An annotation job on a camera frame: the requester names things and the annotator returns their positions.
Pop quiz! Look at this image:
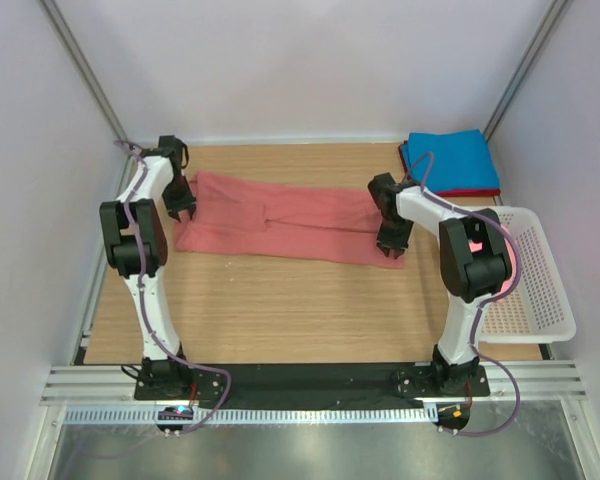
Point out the bright pink t-shirt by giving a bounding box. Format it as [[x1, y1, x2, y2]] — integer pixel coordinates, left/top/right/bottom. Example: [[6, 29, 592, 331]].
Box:
[[465, 241, 517, 299]]

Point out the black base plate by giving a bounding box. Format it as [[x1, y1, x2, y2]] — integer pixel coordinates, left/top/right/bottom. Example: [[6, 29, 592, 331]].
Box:
[[120, 359, 490, 408]]

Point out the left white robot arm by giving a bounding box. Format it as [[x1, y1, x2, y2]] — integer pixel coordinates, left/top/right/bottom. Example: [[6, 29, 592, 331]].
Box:
[[99, 135, 196, 400]]

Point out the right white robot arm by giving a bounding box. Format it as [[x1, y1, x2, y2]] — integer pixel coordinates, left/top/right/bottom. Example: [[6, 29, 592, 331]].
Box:
[[368, 173, 521, 396]]

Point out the salmon pink t-shirt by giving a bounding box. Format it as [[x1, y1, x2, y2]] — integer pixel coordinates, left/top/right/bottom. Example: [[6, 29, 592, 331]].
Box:
[[173, 171, 404, 270]]

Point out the aluminium frame rail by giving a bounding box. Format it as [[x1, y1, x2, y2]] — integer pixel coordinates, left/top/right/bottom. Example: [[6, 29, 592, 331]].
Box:
[[40, 360, 586, 406]]

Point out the white slotted cable duct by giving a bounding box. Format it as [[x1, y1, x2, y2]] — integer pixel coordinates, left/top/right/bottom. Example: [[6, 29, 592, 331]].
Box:
[[64, 404, 438, 427]]

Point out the folded red t-shirt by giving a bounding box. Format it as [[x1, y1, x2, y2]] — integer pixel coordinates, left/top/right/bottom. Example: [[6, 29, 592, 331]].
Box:
[[398, 141, 501, 198]]

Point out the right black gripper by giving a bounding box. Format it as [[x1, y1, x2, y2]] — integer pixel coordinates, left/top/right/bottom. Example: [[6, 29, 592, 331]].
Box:
[[376, 216, 415, 259]]

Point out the folded blue t-shirt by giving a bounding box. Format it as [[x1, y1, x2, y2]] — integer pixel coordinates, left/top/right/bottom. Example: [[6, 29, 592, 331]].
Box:
[[406, 129, 500, 192]]

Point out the white plastic basket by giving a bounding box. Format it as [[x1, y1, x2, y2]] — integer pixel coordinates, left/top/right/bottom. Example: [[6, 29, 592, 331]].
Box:
[[481, 206, 576, 344]]

